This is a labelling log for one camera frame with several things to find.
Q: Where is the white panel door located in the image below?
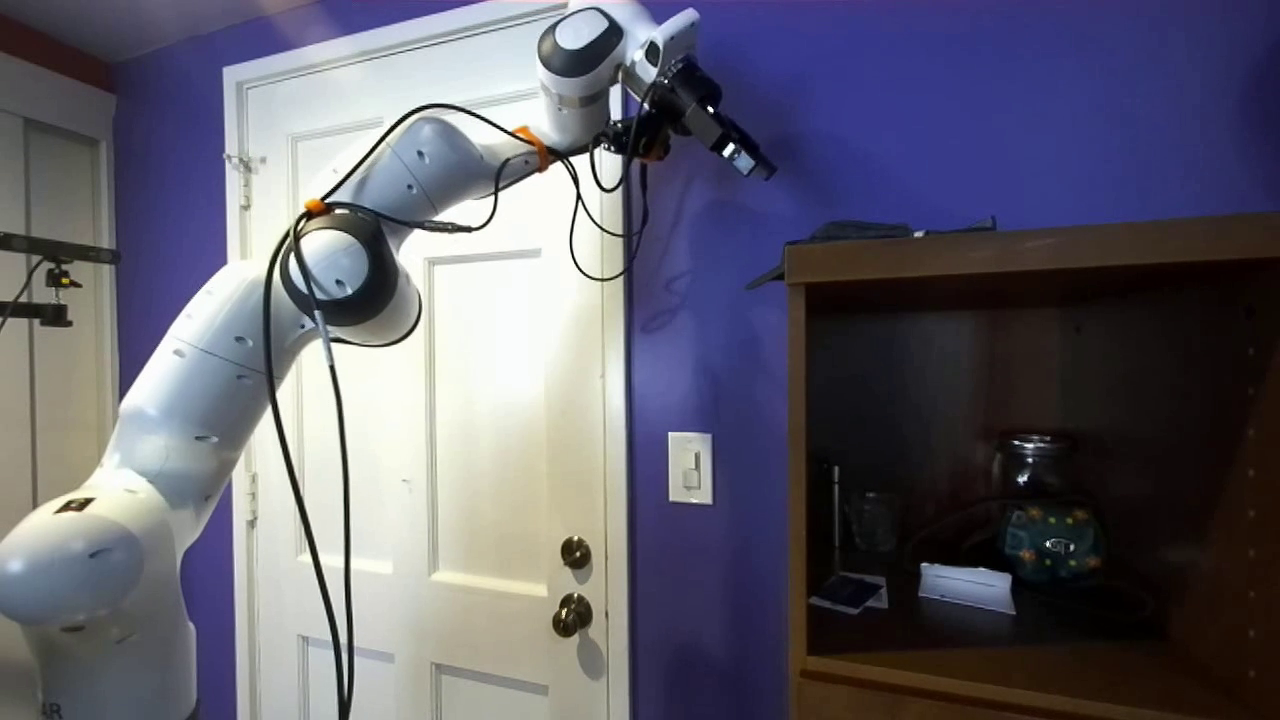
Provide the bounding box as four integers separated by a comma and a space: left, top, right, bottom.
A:
217, 0, 638, 720
235, 11, 613, 720

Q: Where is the decorated glass jar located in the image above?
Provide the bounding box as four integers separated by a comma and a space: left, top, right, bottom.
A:
993, 427, 1112, 591

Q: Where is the clear drinking glass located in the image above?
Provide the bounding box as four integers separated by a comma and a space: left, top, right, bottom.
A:
845, 484, 904, 563

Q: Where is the small metal door hook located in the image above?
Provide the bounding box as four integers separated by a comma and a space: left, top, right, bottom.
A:
225, 147, 267, 215

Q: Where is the dark round door knob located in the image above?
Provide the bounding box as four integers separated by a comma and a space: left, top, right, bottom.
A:
548, 587, 600, 641

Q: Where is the white closet door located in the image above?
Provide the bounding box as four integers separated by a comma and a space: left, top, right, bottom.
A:
0, 107, 121, 503

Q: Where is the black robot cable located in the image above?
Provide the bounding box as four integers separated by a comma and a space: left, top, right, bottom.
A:
256, 100, 655, 720

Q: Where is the white paper card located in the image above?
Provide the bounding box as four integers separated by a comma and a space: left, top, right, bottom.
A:
916, 557, 1021, 621

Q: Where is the brown wooden cabinet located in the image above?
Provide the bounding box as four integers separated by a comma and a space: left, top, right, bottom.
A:
777, 214, 1280, 720

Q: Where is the white light switch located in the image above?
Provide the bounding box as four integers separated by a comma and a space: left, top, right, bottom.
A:
665, 427, 717, 512

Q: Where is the black camera stand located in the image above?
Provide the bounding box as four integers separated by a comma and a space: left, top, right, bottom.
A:
0, 230, 125, 334

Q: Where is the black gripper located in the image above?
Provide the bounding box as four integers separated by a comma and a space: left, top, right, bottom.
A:
646, 57, 780, 186

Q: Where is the small dark flat box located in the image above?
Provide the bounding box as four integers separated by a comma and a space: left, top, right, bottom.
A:
805, 570, 893, 621

